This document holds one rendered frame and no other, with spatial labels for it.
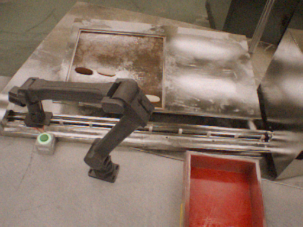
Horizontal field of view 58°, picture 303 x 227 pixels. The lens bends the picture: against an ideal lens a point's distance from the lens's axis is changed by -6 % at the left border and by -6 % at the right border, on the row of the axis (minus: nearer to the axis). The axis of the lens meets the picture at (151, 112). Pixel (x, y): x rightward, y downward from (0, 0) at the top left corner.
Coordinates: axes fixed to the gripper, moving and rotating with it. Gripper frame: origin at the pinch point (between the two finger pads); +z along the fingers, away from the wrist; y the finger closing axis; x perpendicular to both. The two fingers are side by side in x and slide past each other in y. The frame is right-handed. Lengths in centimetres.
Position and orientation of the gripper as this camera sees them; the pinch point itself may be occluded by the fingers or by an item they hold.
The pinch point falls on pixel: (42, 130)
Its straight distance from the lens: 124.0
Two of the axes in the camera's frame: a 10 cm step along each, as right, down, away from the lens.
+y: 9.9, 0.8, 0.6
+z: -1.0, 6.5, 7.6
